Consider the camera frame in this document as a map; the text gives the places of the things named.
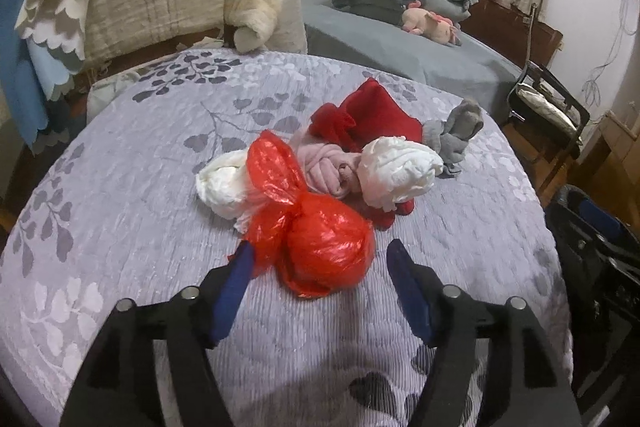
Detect grey bed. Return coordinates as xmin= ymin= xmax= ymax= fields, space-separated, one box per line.
xmin=302 ymin=0 xmax=521 ymax=122

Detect wooden wardrobe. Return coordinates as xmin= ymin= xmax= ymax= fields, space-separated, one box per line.
xmin=572 ymin=110 xmax=639 ymax=230

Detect dark wooden headboard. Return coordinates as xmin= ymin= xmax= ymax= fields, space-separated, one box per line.
xmin=460 ymin=0 xmax=563 ymax=66

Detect grey sock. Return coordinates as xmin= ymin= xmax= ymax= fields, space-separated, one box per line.
xmin=422 ymin=98 xmax=484 ymax=178

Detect white tissue wad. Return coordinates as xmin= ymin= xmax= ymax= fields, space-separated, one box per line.
xmin=357 ymin=136 xmax=444 ymax=212

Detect white plastic wad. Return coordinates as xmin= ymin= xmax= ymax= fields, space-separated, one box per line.
xmin=195 ymin=148 xmax=264 ymax=234

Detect black cantilever chair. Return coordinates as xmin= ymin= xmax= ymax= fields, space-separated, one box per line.
xmin=504 ymin=3 xmax=591 ymax=193

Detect hanging white cables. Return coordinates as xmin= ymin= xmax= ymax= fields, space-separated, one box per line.
xmin=581 ymin=0 xmax=637 ymax=108

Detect pink plush pig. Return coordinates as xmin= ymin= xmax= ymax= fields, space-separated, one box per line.
xmin=401 ymin=0 xmax=461 ymax=46

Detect silver chair cushion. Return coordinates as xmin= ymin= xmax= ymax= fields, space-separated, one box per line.
xmin=515 ymin=83 xmax=582 ymax=142

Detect black lined trash bin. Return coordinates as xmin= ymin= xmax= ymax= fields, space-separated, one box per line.
xmin=544 ymin=184 xmax=639 ymax=391

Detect pink sock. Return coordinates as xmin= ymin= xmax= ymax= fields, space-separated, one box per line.
xmin=290 ymin=129 xmax=361 ymax=199

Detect red plastic bag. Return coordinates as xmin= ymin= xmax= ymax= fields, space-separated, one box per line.
xmin=244 ymin=131 xmax=375 ymax=298

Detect blue white scalloped cloth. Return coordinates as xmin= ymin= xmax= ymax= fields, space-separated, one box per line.
xmin=1 ymin=0 xmax=90 ymax=153

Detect red sock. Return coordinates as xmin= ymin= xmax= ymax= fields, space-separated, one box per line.
xmin=307 ymin=78 xmax=423 ymax=230

